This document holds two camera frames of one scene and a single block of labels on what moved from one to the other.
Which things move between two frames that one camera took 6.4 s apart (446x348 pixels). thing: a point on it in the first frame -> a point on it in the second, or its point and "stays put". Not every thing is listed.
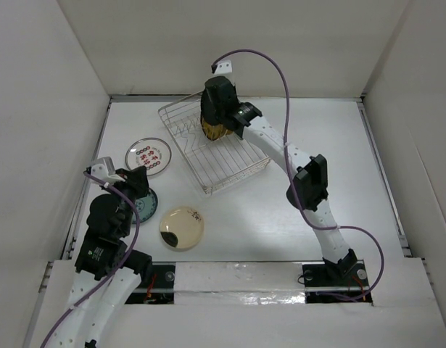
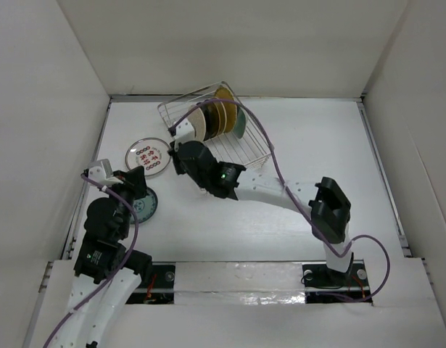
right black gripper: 233,88 -> 172,153
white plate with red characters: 152,153 stays put
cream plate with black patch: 181,228 -> 197,119
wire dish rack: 215,164 stays put
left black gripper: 135,178 stays put
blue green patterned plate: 146,206 stays put
